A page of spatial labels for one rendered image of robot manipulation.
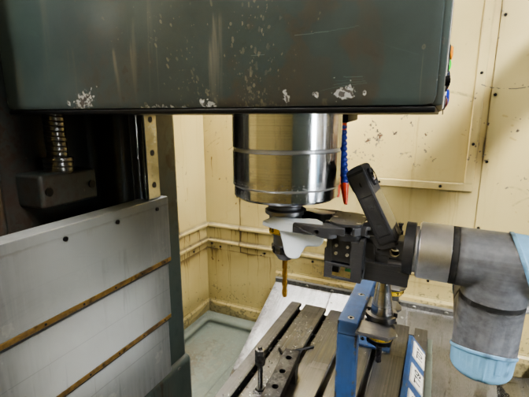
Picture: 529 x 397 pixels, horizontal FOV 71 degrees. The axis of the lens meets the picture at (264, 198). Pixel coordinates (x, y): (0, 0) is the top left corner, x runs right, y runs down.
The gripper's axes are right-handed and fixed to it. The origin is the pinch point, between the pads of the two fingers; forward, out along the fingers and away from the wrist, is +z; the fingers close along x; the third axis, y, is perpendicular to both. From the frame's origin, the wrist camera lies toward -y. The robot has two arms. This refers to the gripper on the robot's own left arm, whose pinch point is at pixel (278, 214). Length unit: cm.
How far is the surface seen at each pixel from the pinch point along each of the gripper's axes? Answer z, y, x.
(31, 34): 35.4, -26.0, -12.5
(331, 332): 4, 57, 62
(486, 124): -36, -13, 101
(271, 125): -1.9, -13.8, -7.9
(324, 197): -8.1, -4.3, -3.4
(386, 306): -15.5, 21.8, 20.1
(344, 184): -6.3, -2.6, 16.6
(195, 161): 81, 7, 93
